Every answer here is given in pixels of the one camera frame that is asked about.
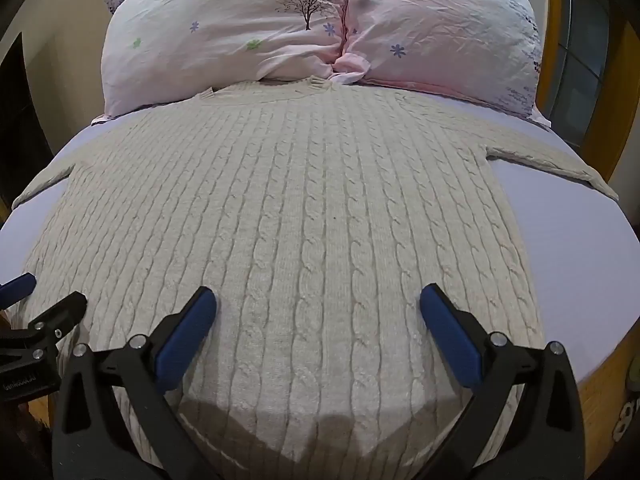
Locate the white power strip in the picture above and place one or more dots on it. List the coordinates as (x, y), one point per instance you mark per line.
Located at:
(627, 412)

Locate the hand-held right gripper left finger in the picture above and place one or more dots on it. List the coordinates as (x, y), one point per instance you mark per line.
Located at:
(186, 335)

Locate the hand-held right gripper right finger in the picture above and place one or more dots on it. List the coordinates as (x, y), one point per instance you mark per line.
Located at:
(450, 332)

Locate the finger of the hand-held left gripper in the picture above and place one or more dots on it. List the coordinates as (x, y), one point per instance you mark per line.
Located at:
(60, 316)
(16, 285)

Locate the white tree-print pillow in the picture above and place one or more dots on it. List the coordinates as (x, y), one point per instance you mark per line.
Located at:
(220, 30)

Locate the pink floral pillow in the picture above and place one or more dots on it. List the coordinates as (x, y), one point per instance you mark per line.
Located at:
(440, 30)

